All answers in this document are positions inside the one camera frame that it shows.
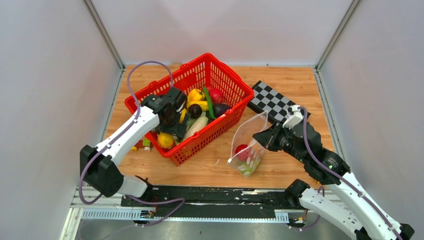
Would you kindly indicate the red apple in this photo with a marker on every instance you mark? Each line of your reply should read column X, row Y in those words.
column 243, row 153

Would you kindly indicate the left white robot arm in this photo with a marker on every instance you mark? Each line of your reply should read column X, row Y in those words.
column 99, row 164

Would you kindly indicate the green chili pepper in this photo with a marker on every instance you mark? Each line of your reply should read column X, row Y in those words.
column 209, row 102

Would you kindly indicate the red green toy block car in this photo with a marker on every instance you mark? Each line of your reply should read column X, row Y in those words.
column 144, row 144

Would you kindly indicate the yellow lemon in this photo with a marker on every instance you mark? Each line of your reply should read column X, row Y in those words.
column 165, row 140

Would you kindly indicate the yellow bell pepper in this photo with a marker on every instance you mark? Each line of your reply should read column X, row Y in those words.
column 196, row 95

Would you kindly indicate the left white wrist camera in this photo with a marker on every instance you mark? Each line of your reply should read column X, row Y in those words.
column 181, row 106

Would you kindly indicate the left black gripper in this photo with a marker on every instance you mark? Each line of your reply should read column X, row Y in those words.
column 179, row 130

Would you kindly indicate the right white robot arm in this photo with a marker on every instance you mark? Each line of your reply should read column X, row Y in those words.
column 363, row 219

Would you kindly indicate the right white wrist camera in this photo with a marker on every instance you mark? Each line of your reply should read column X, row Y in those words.
column 295, row 117

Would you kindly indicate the red plastic shopping basket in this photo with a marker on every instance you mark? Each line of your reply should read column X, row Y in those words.
column 207, row 71

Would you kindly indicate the dark round eggplant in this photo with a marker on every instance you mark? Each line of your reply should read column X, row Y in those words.
column 219, row 109

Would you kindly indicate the black white chessboard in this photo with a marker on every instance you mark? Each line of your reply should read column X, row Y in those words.
column 268, row 99

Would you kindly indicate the yellow mango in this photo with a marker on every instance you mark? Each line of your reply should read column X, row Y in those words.
column 203, row 105

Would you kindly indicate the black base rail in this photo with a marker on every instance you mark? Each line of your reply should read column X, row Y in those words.
column 197, row 204

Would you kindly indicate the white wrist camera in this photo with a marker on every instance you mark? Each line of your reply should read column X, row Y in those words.
column 295, row 117
column 181, row 106

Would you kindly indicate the clear polka dot zip bag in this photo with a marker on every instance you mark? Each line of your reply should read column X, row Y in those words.
column 244, row 135

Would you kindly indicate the green pear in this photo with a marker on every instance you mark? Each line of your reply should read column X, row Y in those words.
column 247, row 169

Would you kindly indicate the white radish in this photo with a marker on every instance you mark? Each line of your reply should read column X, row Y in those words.
column 197, row 125

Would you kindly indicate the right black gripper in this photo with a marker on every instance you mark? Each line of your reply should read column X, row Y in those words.
column 267, row 137

